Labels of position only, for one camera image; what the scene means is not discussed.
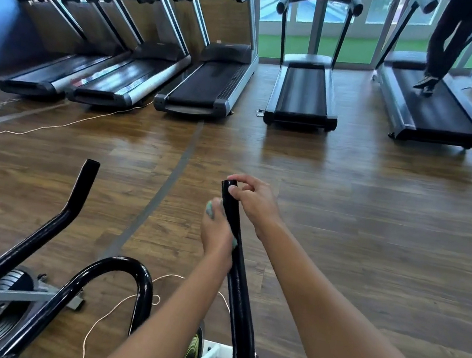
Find person's right hand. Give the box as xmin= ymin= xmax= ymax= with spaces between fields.
xmin=221 ymin=172 xmax=292 ymax=239

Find person's left hand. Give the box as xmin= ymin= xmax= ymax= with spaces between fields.
xmin=195 ymin=194 xmax=243 ymax=272

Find black handlebars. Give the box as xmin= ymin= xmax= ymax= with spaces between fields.
xmin=0 ymin=148 xmax=280 ymax=358

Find white bike with yellow flywheel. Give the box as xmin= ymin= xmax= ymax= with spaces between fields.
xmin=178 ymin=320 xmax=263 ymax=358

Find person's left forearm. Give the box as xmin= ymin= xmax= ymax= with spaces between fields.
xmin=98 ymin=243 xmax=231 ymax=358

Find person's right forearm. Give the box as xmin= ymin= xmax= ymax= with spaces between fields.
xmin=244 ymin=218 xmax=472 ymax=358

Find red and grey spin bike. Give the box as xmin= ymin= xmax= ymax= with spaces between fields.
xmin=0 ymin=255 xmax=89 ymax=356

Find thin white cable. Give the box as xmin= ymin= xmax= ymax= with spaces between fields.
xmin=79 ymin=264 xmax=271 ymax=358

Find glass window wall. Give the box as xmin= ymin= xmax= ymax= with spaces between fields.
xmin=251 ymin=0 xmax=472 ymax=87

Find white floor cable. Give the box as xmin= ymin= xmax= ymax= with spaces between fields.
xmin=0 ymin=83 xmax=156 ymax=161

